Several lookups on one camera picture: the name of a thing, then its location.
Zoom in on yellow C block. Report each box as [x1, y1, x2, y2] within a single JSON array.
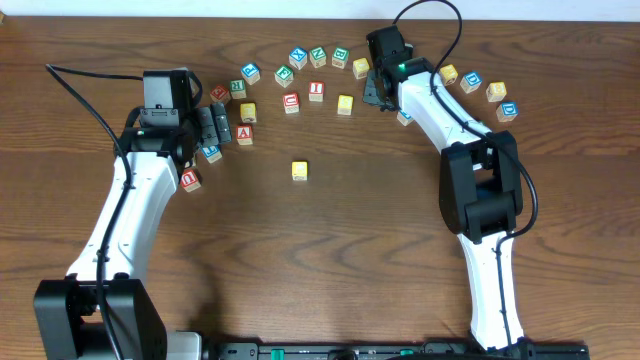
[[291, 161, 308, 181]]

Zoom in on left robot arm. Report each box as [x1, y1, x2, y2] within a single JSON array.
[[34, 68, 232, 359]]

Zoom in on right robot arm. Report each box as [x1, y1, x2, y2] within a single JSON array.
[[364, 26, 524, 359]]

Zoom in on red E block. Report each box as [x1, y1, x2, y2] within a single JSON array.
[[209, 85, 232, 106]]

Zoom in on blue T block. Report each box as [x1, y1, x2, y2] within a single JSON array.
[[201, 146, 222, 164]]

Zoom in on yellow block top centre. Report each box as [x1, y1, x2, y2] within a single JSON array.
[[352, 58, 370, 80]]

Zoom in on red A block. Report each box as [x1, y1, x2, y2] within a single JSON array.
[[236, 125, 254, 146]]

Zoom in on yellow block left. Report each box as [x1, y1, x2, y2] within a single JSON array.
[[240, 103, 257, 123]]

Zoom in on yellow S block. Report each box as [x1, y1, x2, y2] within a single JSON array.
[[337, 95, 354, 116]]

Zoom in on blue 2 block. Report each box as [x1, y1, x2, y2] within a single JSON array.
[[397, 110, 413, 126]]

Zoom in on green R block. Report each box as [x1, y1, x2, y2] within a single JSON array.
[[230, 79, 247, 99]]

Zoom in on green B block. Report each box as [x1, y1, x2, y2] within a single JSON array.
[[331, 47, 349, 69]]

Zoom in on blue P block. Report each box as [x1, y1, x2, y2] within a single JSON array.
[[241, 63, 261, 85]]

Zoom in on red U block lower left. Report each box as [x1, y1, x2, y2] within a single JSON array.
[[180, 168, 201, 192]]

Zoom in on red u block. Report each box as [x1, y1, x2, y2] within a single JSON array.
[[180, 168, 201, 192], [282, 92, 300, 114]]

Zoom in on red I block centre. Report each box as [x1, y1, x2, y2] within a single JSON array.
[[309, 81, 325, 102]]

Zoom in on yellow block upper right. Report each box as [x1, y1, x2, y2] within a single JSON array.
[[439, 64, 458, 86]]

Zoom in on green N block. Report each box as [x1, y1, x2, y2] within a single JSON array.
[[309, 46, 327, 68]]

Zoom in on red U block centre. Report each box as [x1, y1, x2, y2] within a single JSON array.
[[282, 92, 300, 114]]

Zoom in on green F block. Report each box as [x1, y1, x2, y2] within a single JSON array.
[[274, 65, 294, 88]]

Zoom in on blue X block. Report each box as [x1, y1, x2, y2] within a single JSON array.
[[289, 46, 308, 70]]

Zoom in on blue D block upper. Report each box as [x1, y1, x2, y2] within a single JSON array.
[[460, 71, 483, 94]]

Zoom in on blue d block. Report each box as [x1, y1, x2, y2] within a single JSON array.
[[496, 102, 519, 122], [460, 71, 483, 94]]

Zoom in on yellow 8 block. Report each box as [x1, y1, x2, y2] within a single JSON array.
[[486, 82, 507, 103]]

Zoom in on blue D block right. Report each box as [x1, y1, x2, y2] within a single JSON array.
[[496, 102, 519, 122]]

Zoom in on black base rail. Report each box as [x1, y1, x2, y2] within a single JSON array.
[[201, 340, 590, 360]]

